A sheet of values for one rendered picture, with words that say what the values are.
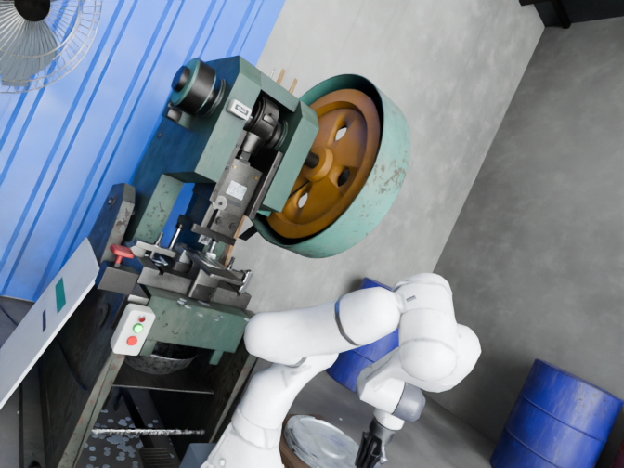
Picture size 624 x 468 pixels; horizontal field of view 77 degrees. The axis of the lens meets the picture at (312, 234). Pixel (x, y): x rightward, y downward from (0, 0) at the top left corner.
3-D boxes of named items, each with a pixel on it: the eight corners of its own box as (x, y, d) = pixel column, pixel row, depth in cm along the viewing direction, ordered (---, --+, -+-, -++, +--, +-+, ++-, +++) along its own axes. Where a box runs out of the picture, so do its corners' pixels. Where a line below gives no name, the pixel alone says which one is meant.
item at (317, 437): (378, 460, 144) (379, 458, 144) (349, 488, 119) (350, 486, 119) (315, 413, 158) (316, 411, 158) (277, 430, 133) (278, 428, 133)
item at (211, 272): (229, 318, 138) (246, 282, 138) (194, 309, 129) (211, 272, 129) (203, 291, 157) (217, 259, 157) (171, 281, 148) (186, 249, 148)
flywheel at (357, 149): (283, 260, 203) (405, 239, 153) (252, 249, 190) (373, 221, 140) (302, 140, 227) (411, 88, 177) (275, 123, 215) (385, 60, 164)
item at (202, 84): (208, 134, 137) (235, 75, 137) (177, 117, 130) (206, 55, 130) (187, 129, 154) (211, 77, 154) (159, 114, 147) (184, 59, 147)
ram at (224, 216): (238, 241, 151) (270, 171, 151) (203, 228, 142) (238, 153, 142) (220, 229, 165) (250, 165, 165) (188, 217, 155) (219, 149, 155)
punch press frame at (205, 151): (202, 436, 151) (349, 116, 150) (82, 437, 123) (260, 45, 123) (149, 339, 212) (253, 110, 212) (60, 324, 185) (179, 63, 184)
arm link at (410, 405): (379, 415, 102) (416, 435, 101) (400, 369, 103) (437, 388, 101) (378, 393, 120) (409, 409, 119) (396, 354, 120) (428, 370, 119)
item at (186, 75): (316, 183, 171) (334, 146, 170) (174, 101, 129) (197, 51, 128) (294, 175, 184) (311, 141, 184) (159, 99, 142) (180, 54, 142)
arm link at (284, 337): (372, 350, 83) (306, 333, 72) (296, 372, 98) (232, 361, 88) (368, 301, 88) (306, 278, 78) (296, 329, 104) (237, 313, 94)
